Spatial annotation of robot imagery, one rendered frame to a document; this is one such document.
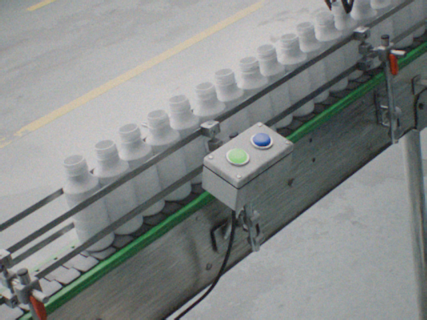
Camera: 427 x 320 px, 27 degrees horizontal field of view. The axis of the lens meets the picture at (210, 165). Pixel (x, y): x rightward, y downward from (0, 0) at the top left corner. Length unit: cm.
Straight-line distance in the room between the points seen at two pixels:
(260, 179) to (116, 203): 24
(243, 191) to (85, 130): 299
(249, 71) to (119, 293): 48
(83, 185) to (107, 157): 6
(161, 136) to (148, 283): 25
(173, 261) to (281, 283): 146
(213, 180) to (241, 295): 156
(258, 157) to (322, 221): 185
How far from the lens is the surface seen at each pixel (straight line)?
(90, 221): 146
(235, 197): 143
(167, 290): 158
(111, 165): 146
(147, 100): 454
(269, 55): 170
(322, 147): 181
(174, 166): 154
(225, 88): 163
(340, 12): 186
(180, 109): 155
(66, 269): 148
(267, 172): 146
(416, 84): 203
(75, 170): 143
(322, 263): 306
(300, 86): 175
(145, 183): 152
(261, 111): 168
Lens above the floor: 179
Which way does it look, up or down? 28 degrees down
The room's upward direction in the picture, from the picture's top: 12 degrees counter-clockwise
